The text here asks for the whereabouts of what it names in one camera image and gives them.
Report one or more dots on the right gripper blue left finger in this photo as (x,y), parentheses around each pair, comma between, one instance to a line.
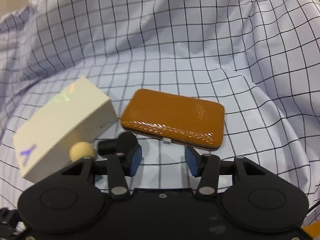
(133,160)

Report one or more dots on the brown leather case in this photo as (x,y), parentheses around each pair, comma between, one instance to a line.
(184,120)

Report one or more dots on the white phone box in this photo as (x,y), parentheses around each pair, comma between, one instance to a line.
(80,112)

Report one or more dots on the black round sponge puff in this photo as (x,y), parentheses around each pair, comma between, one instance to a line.
(124,143)

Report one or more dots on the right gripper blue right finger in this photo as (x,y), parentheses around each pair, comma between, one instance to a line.
(191,158)

